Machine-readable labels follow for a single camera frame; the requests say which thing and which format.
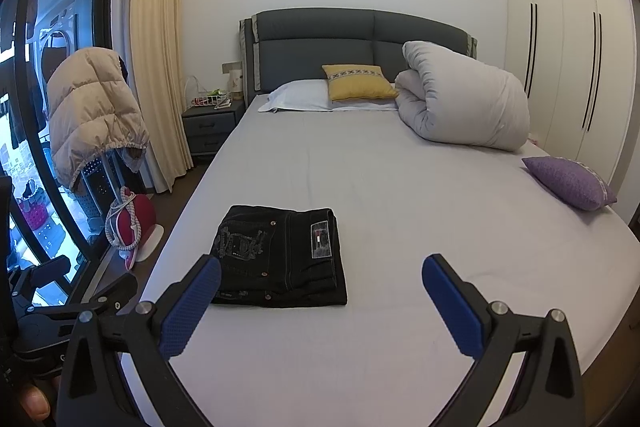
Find red garment steamer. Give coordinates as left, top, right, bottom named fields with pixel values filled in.
left=104, top=187, right=166, bottom=271

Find rolled white duvet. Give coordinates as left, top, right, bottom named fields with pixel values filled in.
left=394, top=40, right=531, bottom=152

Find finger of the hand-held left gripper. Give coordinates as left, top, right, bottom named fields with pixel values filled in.
left=9, top=255, right=72, bottom=305
left=47, top=272, right=139, bottom=322

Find white wire basket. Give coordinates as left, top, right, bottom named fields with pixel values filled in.
left=185, top=76, right=234, bottom=108

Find grey nightstand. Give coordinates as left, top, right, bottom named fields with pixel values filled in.
left=181, top=99, right=247, bottom=156

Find small bedside lamp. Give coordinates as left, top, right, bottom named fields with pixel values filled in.
left=227, top=66, right=245, bottom=102

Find black perforated stand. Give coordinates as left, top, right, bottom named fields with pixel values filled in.
left=75, top=151, right=124, bottom=249

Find beige curtain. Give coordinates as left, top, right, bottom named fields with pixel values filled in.
left=112, top=0, right=195, bottom=194

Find purple pillow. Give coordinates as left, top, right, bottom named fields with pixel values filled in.
left=521, top=156, right=618, bottom=212

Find beige puffer jacket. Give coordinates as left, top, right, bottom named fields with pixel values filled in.
left=46, top=47, right=151, bottom=194

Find grey upholstered headboard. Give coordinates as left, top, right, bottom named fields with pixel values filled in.
left=238, top=8, right=479, bottom=94

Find yellow patterned pillow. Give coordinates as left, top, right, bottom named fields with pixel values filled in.
left=321, top=64, right=400, bottom=102

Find white pillow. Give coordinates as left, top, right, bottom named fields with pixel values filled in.
left=257, top=79, right=401, bottom=114

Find cream wardrobe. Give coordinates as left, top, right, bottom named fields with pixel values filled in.
left=502, top=0, right=640, bottom=230

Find black denim pants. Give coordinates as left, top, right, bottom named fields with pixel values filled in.
left=210, top=205, right=349, bottom=309

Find pink plastic basket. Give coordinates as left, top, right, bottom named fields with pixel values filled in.
left=17, top=179, right=51, bottom=234

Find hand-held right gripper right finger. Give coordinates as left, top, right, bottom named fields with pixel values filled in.
left=421, top=253, right=587, bottom=427

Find person's left hand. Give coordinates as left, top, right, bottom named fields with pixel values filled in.
left=15, top=381, right=55, bottom=424

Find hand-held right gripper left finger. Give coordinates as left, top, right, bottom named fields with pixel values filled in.
left=54, top=254, right=223, bottom=427

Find bed with white sheet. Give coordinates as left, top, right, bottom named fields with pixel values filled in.
left=119, top=92, right=640, bottom=427

